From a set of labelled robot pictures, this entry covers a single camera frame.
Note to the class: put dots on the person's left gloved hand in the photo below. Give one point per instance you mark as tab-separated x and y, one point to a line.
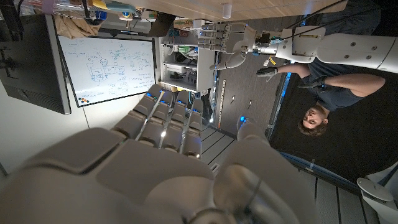
268	72

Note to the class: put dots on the person's right gloved hand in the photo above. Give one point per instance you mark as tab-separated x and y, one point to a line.
314	84

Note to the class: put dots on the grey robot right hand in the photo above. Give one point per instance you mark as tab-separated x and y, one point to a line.
140	180

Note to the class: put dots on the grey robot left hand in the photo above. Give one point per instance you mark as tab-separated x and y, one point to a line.
239	39

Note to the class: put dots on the person's left forearm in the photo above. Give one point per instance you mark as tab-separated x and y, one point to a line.
293	70

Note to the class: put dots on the person's right forearm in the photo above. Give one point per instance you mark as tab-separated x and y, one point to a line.
351	81

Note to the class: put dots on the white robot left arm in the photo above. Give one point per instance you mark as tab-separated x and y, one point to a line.
342	49

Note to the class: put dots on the person in dark clothes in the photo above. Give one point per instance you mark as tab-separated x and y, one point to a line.
335	96

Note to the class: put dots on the white shelf cabinet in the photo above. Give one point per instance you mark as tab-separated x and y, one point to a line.
205	68

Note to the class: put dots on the whiteboard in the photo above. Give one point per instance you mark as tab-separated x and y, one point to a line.
105	68

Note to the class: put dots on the teal box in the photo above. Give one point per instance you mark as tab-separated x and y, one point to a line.
122	7

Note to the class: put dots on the black flat monitor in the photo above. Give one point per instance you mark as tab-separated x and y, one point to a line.
31	62

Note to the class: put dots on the brown jacket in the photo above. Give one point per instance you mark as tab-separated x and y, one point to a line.
74	28

